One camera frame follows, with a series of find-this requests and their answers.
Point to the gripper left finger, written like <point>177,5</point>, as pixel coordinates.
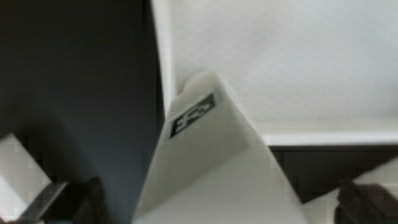
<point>40,206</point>

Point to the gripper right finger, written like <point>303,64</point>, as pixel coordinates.
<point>378,205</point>

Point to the white leg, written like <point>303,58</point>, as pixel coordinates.
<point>216,182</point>

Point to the white desk top tray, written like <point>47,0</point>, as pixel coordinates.
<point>305,53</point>

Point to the white U-shaped fence wall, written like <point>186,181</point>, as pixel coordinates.
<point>26,181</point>

